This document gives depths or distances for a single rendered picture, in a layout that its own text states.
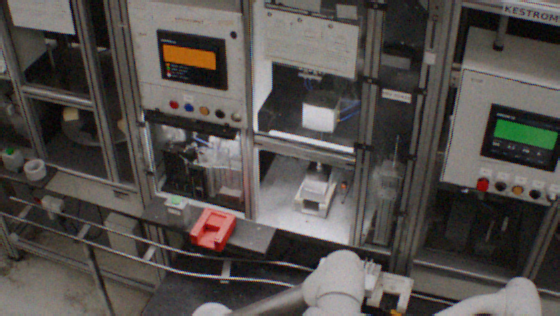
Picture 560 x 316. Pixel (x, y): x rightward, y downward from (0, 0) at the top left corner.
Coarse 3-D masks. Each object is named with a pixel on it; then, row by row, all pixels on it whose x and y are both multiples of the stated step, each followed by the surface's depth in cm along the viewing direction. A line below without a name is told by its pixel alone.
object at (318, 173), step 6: (312, 162) 263; (318, 162) 258; (312, 168) 260; (318, 168) 260; (324, 168) 260; (330, 168) 261; (312, 174) 260; (318, 174) 259; (324, 174) 258; (330, 174) 264; (318, 180) 261; (324, 180) 260
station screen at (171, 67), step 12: (192, 48) 212; (204, 48) 211; (216, 48) 209; (216, 60) 212; (168, 72) 222; (180, 72) 221; (192, 72) 219; (204, 72) 217; (216, 72) 215; (204, 84) 220; (216, 84) 219
